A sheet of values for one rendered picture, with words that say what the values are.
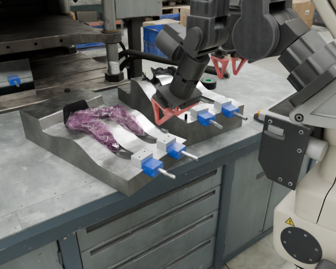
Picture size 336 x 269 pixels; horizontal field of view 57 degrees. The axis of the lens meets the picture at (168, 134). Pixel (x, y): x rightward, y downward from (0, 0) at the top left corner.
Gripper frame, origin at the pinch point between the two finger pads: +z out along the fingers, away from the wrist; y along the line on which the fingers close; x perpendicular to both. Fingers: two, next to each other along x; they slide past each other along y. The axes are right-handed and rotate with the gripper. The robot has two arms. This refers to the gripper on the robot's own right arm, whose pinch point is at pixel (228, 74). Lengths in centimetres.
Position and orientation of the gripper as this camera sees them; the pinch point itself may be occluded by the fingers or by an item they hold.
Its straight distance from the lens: 107.4
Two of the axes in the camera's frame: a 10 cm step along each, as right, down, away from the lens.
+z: -0.1, 8.6, 5.0
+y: -8.2, 2.7, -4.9
